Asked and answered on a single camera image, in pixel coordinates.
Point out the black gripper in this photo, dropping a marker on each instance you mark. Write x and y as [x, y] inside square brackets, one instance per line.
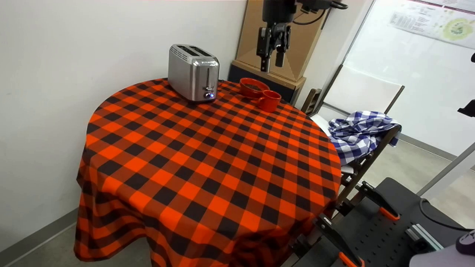
[277, 14]

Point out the silver two-slot toaster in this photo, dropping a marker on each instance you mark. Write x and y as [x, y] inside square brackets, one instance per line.
[188, 75]

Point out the brown cardboard box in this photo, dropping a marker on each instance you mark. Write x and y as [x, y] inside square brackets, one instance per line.
[250, 39]

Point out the red bowl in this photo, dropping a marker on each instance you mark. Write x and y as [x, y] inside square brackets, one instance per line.
[250, 87]

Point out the red mug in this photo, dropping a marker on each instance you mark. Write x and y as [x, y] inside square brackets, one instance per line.
[270, 103]

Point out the blue white checkered cloth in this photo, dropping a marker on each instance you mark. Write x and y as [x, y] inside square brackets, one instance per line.
[359, 134]

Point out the orange black plaid tablecloth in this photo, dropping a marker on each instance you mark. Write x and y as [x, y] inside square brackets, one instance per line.
[198, 168]

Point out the black folding stand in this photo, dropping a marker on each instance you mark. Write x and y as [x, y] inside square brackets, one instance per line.
[369, 161]

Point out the white board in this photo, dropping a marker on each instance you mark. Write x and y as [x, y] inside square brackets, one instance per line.
[425, 90]

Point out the paper poster with green circle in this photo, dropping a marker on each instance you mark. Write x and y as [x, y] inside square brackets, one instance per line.
[440, 23]

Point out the grey metal bar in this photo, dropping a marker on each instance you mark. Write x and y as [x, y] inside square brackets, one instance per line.
[448, 171]

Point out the black perforated platform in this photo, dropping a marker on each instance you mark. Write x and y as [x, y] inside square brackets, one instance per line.
[387, 238]

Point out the silver aluminium extrusion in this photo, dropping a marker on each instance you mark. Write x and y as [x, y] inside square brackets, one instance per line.
[425, 237]

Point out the dark round mouse-like device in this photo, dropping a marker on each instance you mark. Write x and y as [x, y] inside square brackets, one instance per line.
[467, 242]

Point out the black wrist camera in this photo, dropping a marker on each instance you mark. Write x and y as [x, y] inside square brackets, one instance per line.
[320, 5]

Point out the black bracket at wall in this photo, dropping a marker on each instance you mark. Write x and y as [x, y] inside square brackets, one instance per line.
[469, 109]

